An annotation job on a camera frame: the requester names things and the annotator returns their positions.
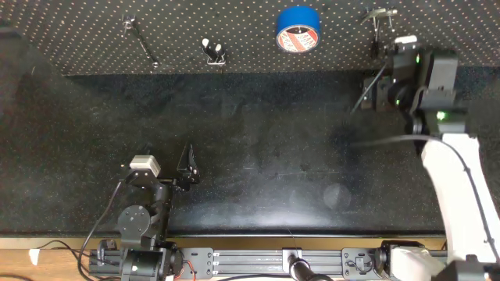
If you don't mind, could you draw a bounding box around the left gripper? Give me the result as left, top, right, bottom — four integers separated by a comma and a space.
123, 143, 202, 193

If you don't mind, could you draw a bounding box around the black pegboard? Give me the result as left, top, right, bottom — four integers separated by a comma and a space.
0, 0, 500, 76

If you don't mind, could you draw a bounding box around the wrench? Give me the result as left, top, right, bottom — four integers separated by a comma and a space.
121, 14, 161, 69

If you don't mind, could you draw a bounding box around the roll of blue tape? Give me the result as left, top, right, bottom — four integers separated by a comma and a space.
275, 5, 323, 55

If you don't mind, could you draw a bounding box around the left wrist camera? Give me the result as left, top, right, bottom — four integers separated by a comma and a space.
129, 154, 162, 178

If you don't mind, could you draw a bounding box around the mounting rail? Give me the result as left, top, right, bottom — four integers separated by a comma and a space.
87, 237, 448, 281

